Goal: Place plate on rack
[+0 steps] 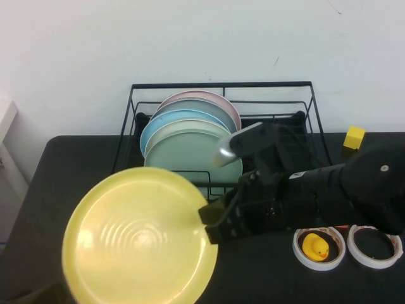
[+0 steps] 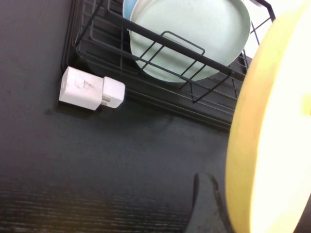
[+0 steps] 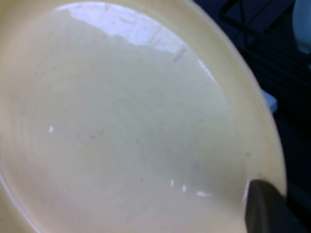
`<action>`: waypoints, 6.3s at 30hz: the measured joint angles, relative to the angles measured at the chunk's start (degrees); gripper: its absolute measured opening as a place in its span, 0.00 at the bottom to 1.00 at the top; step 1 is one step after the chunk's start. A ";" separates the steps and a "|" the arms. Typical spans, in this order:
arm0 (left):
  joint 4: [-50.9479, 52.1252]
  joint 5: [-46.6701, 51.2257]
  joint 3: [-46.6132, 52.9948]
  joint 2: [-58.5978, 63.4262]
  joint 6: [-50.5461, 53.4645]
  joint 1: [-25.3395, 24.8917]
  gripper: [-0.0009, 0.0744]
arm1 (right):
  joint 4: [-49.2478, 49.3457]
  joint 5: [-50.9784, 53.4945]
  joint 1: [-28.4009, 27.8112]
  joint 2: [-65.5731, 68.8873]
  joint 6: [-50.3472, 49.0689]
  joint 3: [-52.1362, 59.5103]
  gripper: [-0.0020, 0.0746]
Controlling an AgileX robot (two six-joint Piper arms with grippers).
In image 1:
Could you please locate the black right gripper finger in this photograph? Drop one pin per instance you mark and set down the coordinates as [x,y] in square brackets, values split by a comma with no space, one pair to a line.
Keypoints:
[221,231]
[218,207]

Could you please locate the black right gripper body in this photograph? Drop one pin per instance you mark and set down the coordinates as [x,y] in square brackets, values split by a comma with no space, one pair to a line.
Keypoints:
[262,206]

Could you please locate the yellow plate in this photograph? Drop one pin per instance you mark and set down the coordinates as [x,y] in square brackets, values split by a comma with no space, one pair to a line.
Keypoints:
[139,240]

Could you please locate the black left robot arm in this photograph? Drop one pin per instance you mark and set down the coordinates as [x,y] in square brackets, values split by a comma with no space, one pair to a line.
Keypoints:
[41,294]

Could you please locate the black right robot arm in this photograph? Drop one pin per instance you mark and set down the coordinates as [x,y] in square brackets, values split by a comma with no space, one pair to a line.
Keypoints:
[364,190]

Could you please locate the green plate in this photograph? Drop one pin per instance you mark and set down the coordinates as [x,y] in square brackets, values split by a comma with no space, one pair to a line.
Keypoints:
[183,152]

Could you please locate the cream plate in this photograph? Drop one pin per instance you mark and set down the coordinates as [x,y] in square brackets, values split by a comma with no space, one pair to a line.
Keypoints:
[177,127]

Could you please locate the blue plate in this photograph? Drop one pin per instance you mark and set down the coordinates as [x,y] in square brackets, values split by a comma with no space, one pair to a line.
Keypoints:
[158,125]

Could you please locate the grey plate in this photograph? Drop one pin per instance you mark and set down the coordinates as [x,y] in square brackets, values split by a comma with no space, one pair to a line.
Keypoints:
[196,105]

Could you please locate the pink plate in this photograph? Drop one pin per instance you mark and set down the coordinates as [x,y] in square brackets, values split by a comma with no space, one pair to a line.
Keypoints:
[221,99]

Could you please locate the white double-sided tape roll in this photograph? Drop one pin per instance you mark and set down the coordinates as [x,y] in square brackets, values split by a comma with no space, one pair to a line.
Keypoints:
[354,253]
[300,253]

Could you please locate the yellow rubber duck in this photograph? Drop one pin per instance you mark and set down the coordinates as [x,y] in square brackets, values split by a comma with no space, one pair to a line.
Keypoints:
[314,248]

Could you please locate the orange foam cube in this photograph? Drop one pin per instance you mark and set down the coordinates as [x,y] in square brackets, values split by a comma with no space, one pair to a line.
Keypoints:
[341,226]

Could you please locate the yellow foam cube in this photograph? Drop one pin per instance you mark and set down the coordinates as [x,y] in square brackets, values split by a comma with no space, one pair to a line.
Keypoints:
[354,137]

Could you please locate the white cabinet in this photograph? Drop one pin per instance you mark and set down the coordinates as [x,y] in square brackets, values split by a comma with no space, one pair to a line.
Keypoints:
[9,158]

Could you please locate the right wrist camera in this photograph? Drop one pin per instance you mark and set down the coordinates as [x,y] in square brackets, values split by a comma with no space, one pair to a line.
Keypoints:
[246,142]

